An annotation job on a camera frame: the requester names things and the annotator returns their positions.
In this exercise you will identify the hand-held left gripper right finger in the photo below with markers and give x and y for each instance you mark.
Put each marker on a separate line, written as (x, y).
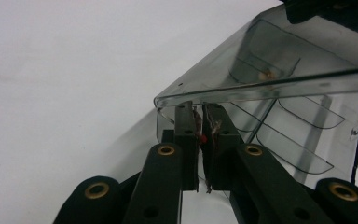
(248, 174)

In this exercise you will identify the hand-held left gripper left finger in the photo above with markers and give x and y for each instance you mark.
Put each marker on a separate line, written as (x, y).
(164, 174)

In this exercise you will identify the smoky clear compartment box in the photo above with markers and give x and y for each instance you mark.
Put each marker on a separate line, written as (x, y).
(292, 93)

